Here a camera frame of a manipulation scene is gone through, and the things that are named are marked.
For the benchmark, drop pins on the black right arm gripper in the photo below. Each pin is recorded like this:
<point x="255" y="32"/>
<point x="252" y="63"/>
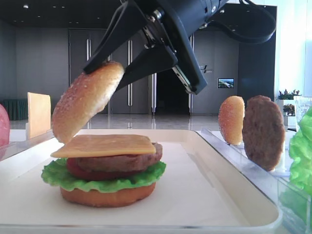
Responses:
<point x="171" y="22"/>

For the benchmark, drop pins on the sesame bun top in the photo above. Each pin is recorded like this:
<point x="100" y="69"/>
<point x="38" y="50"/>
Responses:
<point x="86" y="96"/>

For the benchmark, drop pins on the cheese slice in burger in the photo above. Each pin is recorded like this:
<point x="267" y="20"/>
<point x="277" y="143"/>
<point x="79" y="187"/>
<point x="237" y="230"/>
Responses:
<point x="105" y="145"/>

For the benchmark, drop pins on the cheese slice on rack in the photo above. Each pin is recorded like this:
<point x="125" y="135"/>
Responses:
<point x="39" y="114"/>

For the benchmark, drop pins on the meat patty in burger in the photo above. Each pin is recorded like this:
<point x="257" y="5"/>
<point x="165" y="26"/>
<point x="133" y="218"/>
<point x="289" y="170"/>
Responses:
<point x="123" y="163"/>

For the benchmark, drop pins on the tomato slice in burger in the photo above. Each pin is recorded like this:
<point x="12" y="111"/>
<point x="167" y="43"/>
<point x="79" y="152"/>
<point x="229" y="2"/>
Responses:
<point x="79" y="173"/>

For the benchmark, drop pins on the meat patty on rack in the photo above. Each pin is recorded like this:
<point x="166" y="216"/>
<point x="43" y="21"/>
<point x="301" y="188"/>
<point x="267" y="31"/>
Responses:
<point x="263" y="132"/>

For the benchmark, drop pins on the lettuce leaf in burger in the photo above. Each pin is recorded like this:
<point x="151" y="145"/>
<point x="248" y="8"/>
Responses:
<point x="56" y="174"/>

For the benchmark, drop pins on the tomato slice on rack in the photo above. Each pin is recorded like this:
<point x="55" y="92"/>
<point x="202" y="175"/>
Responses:
<point x="4" y="126"/>

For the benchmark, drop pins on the lettuce leaf on rack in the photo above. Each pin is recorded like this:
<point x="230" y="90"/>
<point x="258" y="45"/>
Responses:
<point x="300" y="150"/>

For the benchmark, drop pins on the potted flower plants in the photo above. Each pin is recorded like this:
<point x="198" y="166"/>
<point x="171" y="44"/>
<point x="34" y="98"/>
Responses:
<point x="285" y="100"/>

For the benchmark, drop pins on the cream rectangular tray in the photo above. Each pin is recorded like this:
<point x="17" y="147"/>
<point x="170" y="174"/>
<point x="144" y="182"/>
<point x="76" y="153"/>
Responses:
<point x="201" y="192"/>

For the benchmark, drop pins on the bun bottom in burger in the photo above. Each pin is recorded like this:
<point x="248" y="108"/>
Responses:
<point x="94" y="198"/>

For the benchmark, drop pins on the right clear acrylic rack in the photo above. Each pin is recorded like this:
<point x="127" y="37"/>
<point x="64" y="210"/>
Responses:
<point x="295" y="204"/>

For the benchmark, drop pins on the wall screen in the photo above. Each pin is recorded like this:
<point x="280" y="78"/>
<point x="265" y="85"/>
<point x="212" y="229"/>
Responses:
<point x="227" y="83"/>

